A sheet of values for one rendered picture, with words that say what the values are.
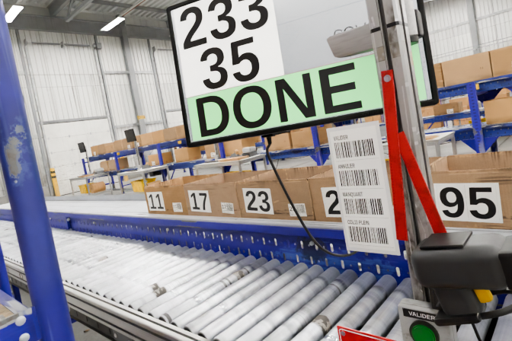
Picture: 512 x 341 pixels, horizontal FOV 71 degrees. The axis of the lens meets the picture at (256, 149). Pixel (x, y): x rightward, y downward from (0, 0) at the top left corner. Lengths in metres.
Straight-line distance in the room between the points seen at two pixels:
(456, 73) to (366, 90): 5.12
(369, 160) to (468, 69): 5.21
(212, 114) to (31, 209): 0.45
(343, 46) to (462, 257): 0.38
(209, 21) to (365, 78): 0.33
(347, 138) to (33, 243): 0.42
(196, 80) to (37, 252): 0.49
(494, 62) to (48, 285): 5.56
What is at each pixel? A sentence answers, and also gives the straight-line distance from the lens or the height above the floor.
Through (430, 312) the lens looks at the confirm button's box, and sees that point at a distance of 0.58.
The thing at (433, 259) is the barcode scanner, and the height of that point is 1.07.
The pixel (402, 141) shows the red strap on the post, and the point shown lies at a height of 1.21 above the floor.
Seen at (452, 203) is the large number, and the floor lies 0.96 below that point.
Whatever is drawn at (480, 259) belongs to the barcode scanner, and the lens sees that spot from 0.48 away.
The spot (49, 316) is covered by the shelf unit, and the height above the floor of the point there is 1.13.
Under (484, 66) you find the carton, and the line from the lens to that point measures 5.70.
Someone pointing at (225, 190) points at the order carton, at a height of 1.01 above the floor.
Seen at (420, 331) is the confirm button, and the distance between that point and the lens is 0.59.
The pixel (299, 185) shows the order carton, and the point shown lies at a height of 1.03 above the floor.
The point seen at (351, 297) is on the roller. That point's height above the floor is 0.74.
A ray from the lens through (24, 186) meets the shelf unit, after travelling 0.38.
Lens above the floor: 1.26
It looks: 3 degrees down
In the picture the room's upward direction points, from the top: 10 degrees counter-clockwise
